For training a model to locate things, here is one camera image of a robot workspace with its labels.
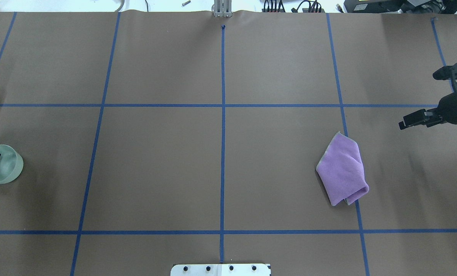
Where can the purple cloth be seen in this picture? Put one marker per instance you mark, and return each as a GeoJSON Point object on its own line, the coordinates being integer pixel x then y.
{"type": "Point", "coordinates": [342, 172]}

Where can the white pillar with base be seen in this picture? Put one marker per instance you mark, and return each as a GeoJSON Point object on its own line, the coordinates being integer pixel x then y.
{"type": "Point", "coordinates": [237, 269]}

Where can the small electronics board far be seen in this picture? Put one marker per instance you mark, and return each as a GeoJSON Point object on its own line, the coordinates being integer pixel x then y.
{"type": "Point", "coordinates": [273, 6]}

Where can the green ceramic bowl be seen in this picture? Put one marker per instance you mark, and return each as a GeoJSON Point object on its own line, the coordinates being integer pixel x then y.
{"type": "Point", "coordinates": [11, 164]}

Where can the aluminium frame post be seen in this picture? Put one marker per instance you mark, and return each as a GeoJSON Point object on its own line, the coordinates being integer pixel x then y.
{"type": "Point", "coordinates": [222, 8]}

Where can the small electronics board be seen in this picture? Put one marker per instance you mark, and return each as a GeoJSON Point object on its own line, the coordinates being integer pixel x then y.
{"type": "Point", "coordinates": [308, 6]}
{"type": "Point", "coordinates": [273, 6]}

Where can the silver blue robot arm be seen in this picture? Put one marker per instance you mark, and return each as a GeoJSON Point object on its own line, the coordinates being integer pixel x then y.
{"type": "Point", "coordinates": [446, 112]}

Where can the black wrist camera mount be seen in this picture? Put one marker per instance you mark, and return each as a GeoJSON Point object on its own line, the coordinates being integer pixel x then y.
{"type": "Point", "coordinates": [447, 73]}

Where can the small electronics board near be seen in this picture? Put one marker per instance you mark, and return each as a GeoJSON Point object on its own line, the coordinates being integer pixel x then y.
{"type": "Point", "coordinates": [308, 6]}

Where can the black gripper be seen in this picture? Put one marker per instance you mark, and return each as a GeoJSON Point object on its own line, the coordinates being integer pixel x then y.
{"type": "Point", "coordinates": [449, 110]}

